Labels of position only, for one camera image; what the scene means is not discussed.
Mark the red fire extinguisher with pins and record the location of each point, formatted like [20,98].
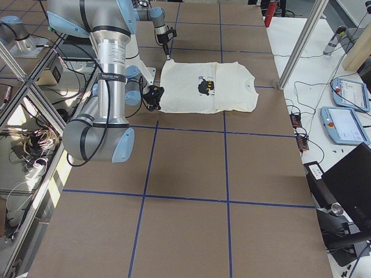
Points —
[270,13]

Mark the upper orange adapter box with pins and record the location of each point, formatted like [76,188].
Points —
[295,120]

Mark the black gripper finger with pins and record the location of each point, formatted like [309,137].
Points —
[167,52]

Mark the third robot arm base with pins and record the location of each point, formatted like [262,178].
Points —
[26,45]

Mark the teach pendant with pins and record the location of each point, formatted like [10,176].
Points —
[350,94]
[343,126]

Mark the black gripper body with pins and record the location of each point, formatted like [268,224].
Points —
[163,38]
[151,99]

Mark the cream long-sleeve cat shirt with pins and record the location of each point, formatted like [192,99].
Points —
[207,88]

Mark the aluminium frame rack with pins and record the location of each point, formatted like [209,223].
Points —
[35,108]

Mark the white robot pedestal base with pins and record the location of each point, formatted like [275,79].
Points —
[139,63]

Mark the upper teach pendant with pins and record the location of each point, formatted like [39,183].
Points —
[350,94]

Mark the handheld scanner on stand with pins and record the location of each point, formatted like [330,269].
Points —
[337,37]

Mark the lower teach pendant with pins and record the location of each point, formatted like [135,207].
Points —
[343,126]

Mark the lower orange adapter box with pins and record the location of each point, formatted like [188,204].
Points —
[302,143]

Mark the orange adapter box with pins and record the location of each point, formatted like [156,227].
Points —
[302,143]
[295,120]

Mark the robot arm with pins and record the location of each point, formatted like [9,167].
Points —
[101,131]
[156,15]

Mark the aluminium frame post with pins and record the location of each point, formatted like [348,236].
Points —
[309,26]

